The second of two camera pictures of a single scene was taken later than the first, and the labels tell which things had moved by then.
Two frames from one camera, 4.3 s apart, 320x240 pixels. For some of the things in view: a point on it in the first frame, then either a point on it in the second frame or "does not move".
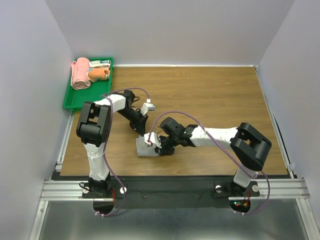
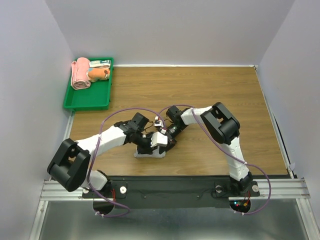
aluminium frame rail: x=73 y=190 does not move
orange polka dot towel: x=95 y=74 does not move
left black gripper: x=139 y=126 -> x=146 y=149
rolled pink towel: x=80 y=78 does not move
